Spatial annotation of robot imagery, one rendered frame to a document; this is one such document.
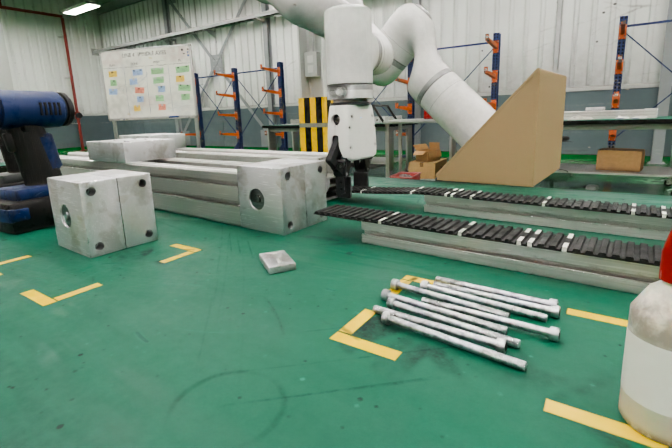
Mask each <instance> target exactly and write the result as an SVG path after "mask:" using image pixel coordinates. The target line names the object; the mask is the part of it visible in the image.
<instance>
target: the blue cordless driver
mask: <svg viewBox="0 0 672 448"><path fill-rule="evenodd" d="M74 116H75V108H74V105H73V102H72V100H71V99H70V98H69V97H68V96H67V95H66V94H65V93H62V92H54V91H27V90H0V130H6V132H7V133H4V134H2V138H3V140H4V143H5V145H6V148H7V151H8V152H13V153H14V156H15V158H16V161H17V164H18V167H19V170H20V173H21V176H22V179H23V182H24V184H22V185H15V186H9V187H2V188H0V232H5V233H10V234H21V233H25V232H29V231H33V230H37V229H41V228H46V227H50V226H54V225H55V223H54V217H53V212H52V206H51V201H50V195H49V190H48V184H47V178H49V177H57V176H62V173H61V170H60V168H61V166H62V162H61V159H60V156H59V153H58V150H57V147H56V144H55V141H54V139H53V136H52V134H49V133H46V131H45V128H52V127H61V126H68V125H70V124H71V123H72V121H73V119H74Z"/></svg>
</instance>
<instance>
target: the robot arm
mask: <svg viewBox="0 0 672 448"><path fill-rule="evenodd" d="M257 1H259V2H261V3H264V4H270V5H272V6H273V7H274V8H275V9H276V10H277V11H278V12H279V13H280V14H281V15H282V16H283V17H284V18H285V19H286V20H288V21H289V22H291V23H293V24H294V25H296V26H299V27H301V28H303V29H306V30H308V31H310V32H312V33H314V34H316V35H318V36H320V37H322V38H324V39H325V55H326V79H327V100H333V103H330V108H329V117H328V155H327V157H326V163H327V164H328V165H329V166H330V167H331V169H332V170H333V172H334V173H333V174H334V176H336V195H337V197H341V198H351V197H352V184H351V177H348V176H349V171H350V164H351V161H354V166H355V170H356V171H357V172H353V177H354V186H363V187H364V186H368V187H369V179H368V172H369V171H370V166H369V165H370V163H371V161H372V160H371V159H372V158H373V156H374V155H375V154H376V132H375V121H374V114H373V109H372V105H371V102H367V99H372V98H373V84H375V85H377V86H387V85H389V84H391V83H392V82H394V81H395V80H396V79H397V78H398V76H399V75H400V74H401V73H402V72H403V70H404V69H405V68H406V67H407V66H408V64H409V63H410V62H411V61H412V59H413V58H414V64H413V68H412V72H411V75H410V79H409V82H408V92H409V94H410V95H411V97H412V98H413V99H414V100H415V101H416V102H417V103H418V104H419V105H420V106H421V107H422V108H423V109H424V110H425V111H426V112H427V113H428V114H429V115H430V116H431V117H432V118H433V119H434V120H435V121H436V122H437V123H438V124H439V125H440V126H441V127H442V128H443V129H444V130H445V131H446V132H447V133H448V134H449V135H450V136H451V137H452V138H453V139H454V140H455V141H456V142H457V143H458V144H459V145H460V146H461V147H462V146H463V145H464V144H465V143H466V142H467V141H468V140H469V139H470V138H471V137H472V136H473V135H474V134H475V133H476V132H477V131H478V130H479V129H480V128H481V126H482V125H483V124H484V123H485V122H486V121H487V120H488V119H489V118H490V117H491V116H492V115H493V114H494V113H495V112H496V111H495V110H494V109H493V108H492V107H491V106H490V105H489V104H488V103H487V102H486V101H485V100H484V99H482V98H481V97H480V96H479V95H478V94H477V93H476V92H475V91H474V90H473V89H472V88H471V87H470V86H468V85H467V84H466V83H465V82H464V81H463V80H462V79H461V78H460V77H459V76H458V75H457V74H456V73H454V72H453V71H452V70H451V69H450V68H449V67H448V66H447V65H446V64H445V63H444V62H443V61H442V59H441V58H440V56H439V54H438V51H437V45H436V32H435V26H434V22H433V20H432V18H431V16H430V14H429V13H428V12H427V11H426V10H425V9H424V8H423V7H422V6H420V5H418V4H414V3H407V4H404V5H402V6H401V7H399V8H398V9H397V10H396V11H395V12H394V13H393V14H392V16H391V17H390V18H389V20H388V21H387V22H386V23H385V25H384V26H383V27H382V29H381V30H379V29H378V28H377V27H376V26H375V25H374V24H373V23H372V12H371V9H370V8H369V7H367V6H364V5H363V2H362V1H361V0H257ZM345 158H346V159H345ZM359 160H361V161H360V163H359ZM341 163H345V164H344V168H343V166H342V165H341Z"/></svg>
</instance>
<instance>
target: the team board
mask: <svg viewBox="0 0 672 448"><path fill-rule="evenodd" d="M99 56H100V63H101V70H102V77H103V84H104V91H105V98H106V105H107V112H108V119H109V121H112V123H113V130H114V137H115V139H119V137H118V130H117V122H116V121H126V120H152V119H179V118H194V121H195V131H196V140H197V148H201V140H200V130H199V120H198V118H199V115H198V106H197V96H196V86H195V77H194V67H193V57H192V46H191V44H179V45H168V46H156V47H145V48H133V49H122V50H110V51H99Z"/></svg>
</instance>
